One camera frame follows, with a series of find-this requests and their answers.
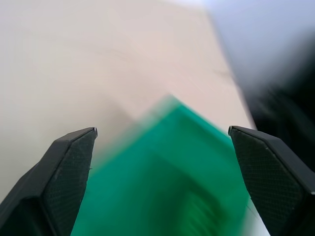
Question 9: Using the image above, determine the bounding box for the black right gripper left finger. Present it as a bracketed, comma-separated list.
[0, 127, 98, 236]

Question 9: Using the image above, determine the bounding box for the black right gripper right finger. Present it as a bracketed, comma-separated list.
[228, 125, 315, 236]

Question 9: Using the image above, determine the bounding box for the teal plastic bin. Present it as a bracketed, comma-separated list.
[70, 95, 261, 236]

